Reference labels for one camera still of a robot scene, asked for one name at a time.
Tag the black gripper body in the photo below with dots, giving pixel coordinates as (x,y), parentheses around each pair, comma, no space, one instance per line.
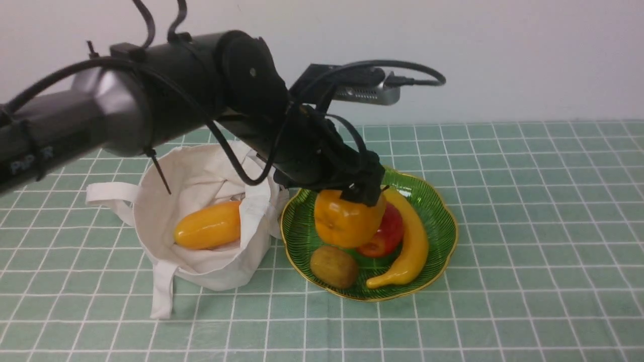
(325,152)

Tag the yellow banana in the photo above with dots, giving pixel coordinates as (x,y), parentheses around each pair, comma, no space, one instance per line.
(415,246)

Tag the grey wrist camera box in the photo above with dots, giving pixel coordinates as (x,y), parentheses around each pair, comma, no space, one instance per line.
(365,86)

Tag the white cloth tote bag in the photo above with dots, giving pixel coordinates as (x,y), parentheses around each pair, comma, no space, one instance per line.
(198,177)

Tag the green glass scalloped plate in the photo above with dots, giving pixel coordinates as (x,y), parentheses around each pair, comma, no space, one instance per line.
(301,240)

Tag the round orange persimmon fruit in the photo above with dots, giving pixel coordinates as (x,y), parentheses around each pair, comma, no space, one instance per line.
(345,224)

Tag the red apple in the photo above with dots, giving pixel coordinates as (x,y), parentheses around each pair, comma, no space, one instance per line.
(387,238)

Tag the green checkered tablecloth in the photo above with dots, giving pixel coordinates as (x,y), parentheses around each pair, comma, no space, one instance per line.
(548,265)

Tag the brown kiwi fruit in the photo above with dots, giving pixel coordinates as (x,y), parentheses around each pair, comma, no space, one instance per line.
(334,267)

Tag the elongated orange mango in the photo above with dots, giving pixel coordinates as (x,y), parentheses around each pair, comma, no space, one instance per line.
(210,227)

